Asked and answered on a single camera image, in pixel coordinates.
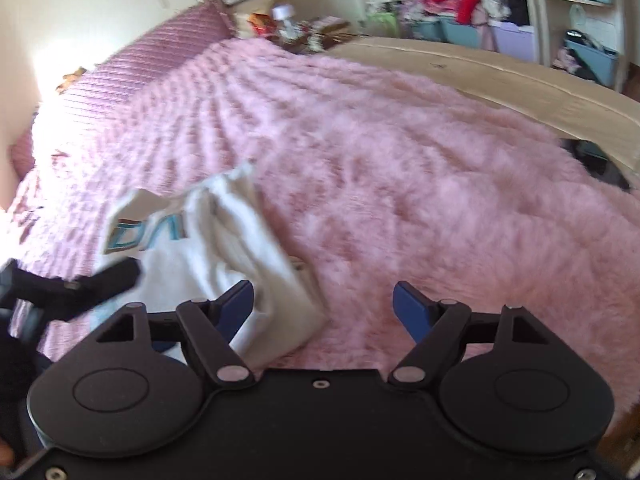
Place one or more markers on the white small garment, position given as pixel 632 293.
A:
pixel 225 240

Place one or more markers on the purple storage bin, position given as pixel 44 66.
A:
pixel 512 41

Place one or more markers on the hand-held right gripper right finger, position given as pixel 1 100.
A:
pixel 407 305

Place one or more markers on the pink quilted headboard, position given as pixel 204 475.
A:
pixel 150 55

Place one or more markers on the pink fluffy blanket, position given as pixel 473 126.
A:
pixel 400 185

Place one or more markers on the blue storage bin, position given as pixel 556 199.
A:
pixel 597 62

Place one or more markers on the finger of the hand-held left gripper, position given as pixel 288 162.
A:
pixel 107 277

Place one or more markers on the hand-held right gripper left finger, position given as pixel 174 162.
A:
pixel 235 305

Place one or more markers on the beige bed footboard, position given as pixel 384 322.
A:
pixel 500 72

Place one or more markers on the red snack packet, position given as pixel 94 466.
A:
pixel 262 23

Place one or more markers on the pink quilted pillow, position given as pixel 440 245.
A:
pixel 22 152

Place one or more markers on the flat black device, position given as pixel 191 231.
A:
pixel 595 162

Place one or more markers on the white cup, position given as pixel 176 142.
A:
pixel 283 12

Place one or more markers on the white shelving unit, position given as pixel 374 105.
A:
pixel 537 10

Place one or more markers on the brown teddy bear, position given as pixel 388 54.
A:
pixel 70 79

